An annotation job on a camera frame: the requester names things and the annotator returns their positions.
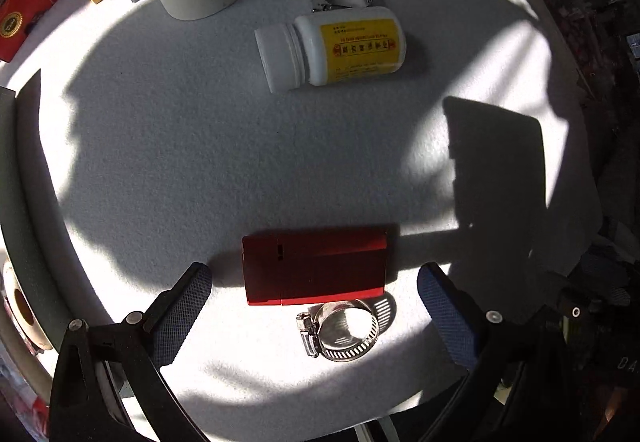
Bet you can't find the white bottle yellow label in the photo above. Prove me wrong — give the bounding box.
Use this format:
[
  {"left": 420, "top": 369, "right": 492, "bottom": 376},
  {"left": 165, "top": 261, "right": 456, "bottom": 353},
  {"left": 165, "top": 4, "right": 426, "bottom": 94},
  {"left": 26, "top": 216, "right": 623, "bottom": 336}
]
[{"left": 255, "top": 6, "right": 407, "bottom": 93}]

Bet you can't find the brown tape roll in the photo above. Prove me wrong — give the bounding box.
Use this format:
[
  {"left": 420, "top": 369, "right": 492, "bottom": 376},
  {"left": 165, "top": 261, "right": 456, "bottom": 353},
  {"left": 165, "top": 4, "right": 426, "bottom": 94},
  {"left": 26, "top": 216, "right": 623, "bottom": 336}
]
[{"left": 2, "top": 260, "right": 53, "bottom": 351}]

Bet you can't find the grey-green storage tray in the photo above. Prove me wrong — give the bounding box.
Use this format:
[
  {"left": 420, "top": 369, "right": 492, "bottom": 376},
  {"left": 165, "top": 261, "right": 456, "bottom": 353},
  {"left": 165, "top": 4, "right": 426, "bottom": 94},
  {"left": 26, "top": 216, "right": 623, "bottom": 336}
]
[{"left": 1, "top": 72, "right": 110, "bottom": 349}]

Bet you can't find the red rectangular box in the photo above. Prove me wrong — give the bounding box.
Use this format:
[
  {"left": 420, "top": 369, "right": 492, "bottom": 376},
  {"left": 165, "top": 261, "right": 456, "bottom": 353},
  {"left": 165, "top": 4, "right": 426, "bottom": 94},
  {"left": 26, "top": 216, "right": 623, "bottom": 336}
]
[{"left": 241, "top": 226, "right": 390, "bottom": 305}]

